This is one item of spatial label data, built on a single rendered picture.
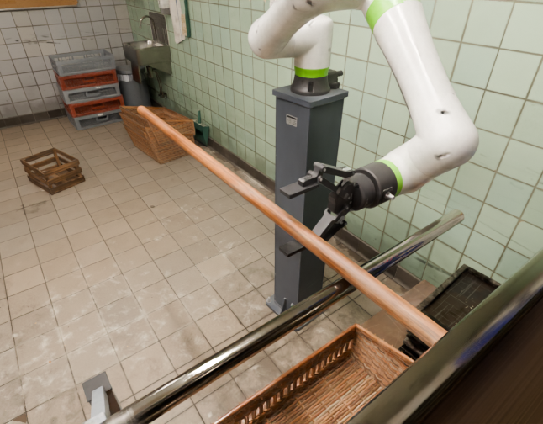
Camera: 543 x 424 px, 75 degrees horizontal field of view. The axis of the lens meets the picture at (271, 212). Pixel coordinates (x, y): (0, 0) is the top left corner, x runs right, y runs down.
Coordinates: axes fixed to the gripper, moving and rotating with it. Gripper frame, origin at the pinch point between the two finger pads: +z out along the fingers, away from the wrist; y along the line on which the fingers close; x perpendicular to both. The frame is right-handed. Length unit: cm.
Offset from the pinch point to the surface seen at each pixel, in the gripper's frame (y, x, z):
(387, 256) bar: 1.6, -16.1, -9.3
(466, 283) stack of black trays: 39, -15, -57
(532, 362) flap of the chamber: -21.5, -40.9, 15.4
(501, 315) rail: -23.9, -38.6, 16.1
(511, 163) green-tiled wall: 27, 6, -121
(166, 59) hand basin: 45, 351, -114
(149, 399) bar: 1.6, -15.8, 33.1
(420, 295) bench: 61, -1, -64
